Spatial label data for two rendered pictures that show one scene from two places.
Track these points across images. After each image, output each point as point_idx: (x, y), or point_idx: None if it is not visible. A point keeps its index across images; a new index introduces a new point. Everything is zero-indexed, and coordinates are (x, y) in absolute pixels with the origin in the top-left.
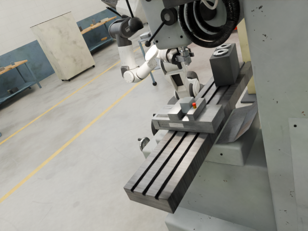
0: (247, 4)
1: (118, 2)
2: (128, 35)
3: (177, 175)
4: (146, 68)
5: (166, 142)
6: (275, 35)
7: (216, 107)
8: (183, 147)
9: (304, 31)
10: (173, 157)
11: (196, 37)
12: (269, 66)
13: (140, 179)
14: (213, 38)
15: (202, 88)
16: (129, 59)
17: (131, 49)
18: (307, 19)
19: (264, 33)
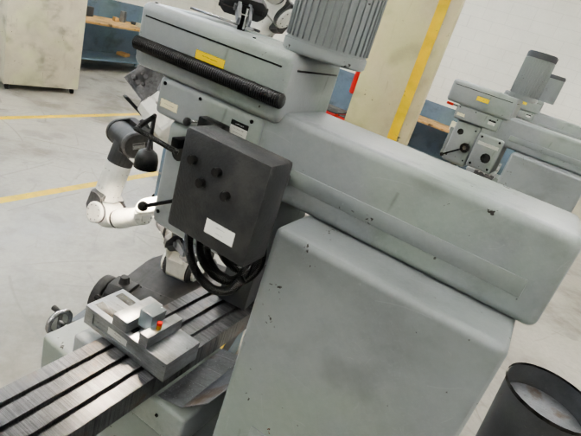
0: (268, 273)
1: (147, 100)
2: (131, 155)
3: (63, 429)
4: (129, 219)
5: (84, 356)
6: (280, 326)
7: (188, 343)
8: (103, 382)
9: (307, 345)
10: (77, 393)
11: (196, 265)
12: (259, 354)
13: (0, 406)
14: (215, 278)
15: (199, 288)
16: (112, 187)
17: (124, 175)
18: (316, 335)
19: (270, 316)
